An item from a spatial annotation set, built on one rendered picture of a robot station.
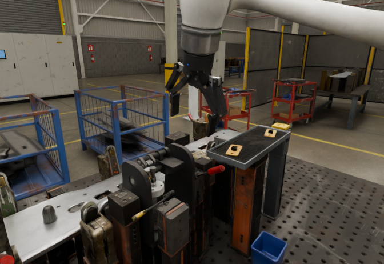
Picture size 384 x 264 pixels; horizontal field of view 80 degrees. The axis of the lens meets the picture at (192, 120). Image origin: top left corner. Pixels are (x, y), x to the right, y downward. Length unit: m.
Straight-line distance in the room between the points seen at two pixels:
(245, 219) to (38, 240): 0.66
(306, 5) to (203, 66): 0.27
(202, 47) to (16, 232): 0.69
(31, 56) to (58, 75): 0.88
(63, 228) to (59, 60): 8.15
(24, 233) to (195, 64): 0.63
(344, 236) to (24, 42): 8.43
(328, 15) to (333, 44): 7.64
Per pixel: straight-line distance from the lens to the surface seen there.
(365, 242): 1.31
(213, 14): 0.50
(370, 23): 0.62
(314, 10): 0.63
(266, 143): 0.85
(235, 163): 0.68
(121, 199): 0.62
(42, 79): 8.68
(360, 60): 8.08
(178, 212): 0.63
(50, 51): 8.72
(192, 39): 0.52
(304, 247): 1.17
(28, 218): 0.87
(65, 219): 0.81
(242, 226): 0.98
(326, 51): 8.29
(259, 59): 5.95
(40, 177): 3.05
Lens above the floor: 1.46
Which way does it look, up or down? 16 degrees down
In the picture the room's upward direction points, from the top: straight up
